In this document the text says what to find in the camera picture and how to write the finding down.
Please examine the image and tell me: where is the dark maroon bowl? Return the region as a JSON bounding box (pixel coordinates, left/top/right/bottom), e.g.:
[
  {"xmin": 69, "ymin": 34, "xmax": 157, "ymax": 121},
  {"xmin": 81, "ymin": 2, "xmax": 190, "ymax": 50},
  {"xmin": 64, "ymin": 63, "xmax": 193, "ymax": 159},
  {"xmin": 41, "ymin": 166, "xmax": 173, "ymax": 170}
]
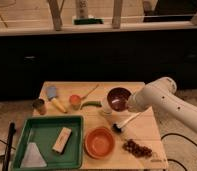
[{"xmin": 107, "ymin": 87, "xmax": 131, "ymax": 112}]

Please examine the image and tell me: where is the green base white stand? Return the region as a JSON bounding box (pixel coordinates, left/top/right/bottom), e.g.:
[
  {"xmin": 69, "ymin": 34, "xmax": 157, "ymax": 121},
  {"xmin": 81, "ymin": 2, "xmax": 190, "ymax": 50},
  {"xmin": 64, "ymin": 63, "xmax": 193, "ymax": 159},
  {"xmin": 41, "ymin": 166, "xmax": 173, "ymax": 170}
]
[{"xmin": 73, "ymin": 0, "xmax": 105, "ymax": 26}]

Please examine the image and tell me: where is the white cup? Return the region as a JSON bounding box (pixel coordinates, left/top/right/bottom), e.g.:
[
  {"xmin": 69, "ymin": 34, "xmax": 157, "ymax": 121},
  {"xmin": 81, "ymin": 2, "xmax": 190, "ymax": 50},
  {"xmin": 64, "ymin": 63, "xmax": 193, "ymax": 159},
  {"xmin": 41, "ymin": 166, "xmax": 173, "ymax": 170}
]
[{"xmin": 101, "ymin": 97, "xmax": 112, "ymax": 114}]

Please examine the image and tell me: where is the black floor cable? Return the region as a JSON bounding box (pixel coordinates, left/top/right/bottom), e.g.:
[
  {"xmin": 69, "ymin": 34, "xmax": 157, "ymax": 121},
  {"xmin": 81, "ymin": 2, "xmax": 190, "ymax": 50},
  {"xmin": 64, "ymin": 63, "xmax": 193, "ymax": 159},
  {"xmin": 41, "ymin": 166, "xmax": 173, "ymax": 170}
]
[{"xmin": 160, "ymin": 132, "xmax": 197, "ymax": 171}]

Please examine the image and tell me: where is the black pole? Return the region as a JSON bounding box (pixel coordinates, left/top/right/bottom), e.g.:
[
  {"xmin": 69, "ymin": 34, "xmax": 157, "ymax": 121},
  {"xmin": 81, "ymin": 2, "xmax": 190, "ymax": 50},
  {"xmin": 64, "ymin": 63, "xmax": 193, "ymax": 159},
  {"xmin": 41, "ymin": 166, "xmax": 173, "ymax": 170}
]
[{"xmin": 2, "ymin": 122, "xmax": 16, "ymax": 171}]

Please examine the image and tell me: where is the green chili pepper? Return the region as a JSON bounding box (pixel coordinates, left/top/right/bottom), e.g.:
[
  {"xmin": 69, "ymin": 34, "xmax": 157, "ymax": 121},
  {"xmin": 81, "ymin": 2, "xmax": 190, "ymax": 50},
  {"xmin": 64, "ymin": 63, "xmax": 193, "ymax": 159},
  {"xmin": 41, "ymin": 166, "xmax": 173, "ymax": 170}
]
[{"xmin": 80, "ymin": 101, "xmax": 102, "ymax": 110}]

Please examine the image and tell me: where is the green plastic tray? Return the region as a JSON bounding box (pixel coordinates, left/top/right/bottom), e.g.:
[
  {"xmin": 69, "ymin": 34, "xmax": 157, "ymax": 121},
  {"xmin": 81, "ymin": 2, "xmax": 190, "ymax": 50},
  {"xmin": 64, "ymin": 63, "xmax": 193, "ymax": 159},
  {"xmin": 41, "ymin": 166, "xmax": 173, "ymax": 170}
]
[{"xmin": 11, "ymin": 115, "xmax": 84, "ymax": 171}]

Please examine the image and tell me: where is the orange wooden spoon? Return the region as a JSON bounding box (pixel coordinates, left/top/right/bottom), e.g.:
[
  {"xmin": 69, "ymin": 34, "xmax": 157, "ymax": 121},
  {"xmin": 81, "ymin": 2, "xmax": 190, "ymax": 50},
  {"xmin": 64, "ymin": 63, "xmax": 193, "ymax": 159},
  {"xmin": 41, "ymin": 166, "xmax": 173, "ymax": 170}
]
[{"xmin": 69, "ymin": 85, "xmax": 98, "ymax": 107}]

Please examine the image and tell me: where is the orange bowl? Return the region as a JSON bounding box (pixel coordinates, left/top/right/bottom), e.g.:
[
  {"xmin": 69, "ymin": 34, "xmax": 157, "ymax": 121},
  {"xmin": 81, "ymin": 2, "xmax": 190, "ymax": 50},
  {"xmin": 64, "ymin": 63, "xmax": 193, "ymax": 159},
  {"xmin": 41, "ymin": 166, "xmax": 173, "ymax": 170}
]
[{"xmin": 84, "ymin": 127, "xmax": 115, "ymax": 159}]

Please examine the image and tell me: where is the yellow handled blue spatula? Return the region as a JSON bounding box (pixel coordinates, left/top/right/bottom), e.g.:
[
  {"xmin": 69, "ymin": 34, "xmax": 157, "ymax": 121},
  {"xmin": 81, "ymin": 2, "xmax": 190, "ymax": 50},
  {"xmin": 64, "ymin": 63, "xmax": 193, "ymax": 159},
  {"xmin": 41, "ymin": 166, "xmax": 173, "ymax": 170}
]
[{"xmin": 46, "ymin": 86, "xmax": 67, "ymax": 113}]

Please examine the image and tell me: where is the wooden block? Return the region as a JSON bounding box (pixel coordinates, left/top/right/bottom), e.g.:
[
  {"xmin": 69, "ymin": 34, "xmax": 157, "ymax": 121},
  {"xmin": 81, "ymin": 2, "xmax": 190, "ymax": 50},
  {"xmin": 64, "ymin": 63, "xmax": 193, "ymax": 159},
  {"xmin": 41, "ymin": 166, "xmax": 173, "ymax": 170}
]
[{"xmin": 52, "ymin": 127, "xmax": 72, "ymax": 153}]

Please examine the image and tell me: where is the white handled dish brush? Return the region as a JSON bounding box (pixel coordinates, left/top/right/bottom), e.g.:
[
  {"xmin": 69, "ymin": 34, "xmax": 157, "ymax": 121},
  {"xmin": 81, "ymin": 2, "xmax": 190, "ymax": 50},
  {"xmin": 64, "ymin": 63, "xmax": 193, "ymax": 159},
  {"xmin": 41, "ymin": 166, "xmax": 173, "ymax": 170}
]
[{"xmin": 112, "ymin": 113, "xmax": 140, "ymax": 133}]

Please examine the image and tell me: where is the bunch of dark grapes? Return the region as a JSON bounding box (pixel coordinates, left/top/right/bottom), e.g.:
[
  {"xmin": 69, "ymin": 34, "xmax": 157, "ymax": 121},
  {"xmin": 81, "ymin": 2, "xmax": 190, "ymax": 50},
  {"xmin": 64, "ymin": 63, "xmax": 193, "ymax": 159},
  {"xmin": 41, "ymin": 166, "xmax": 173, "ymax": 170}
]
[{"xmin": 122, "ymin": 139, "xmax": 152, "ymax": 158}]

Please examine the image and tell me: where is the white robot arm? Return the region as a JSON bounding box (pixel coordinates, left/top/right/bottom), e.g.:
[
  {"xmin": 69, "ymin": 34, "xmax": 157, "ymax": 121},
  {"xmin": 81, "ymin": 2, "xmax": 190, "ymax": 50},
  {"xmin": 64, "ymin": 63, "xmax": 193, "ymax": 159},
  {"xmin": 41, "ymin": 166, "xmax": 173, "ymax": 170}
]
[{"xmin": 127, "ymin": 77, "xmax": 197, "ymax": 133}]

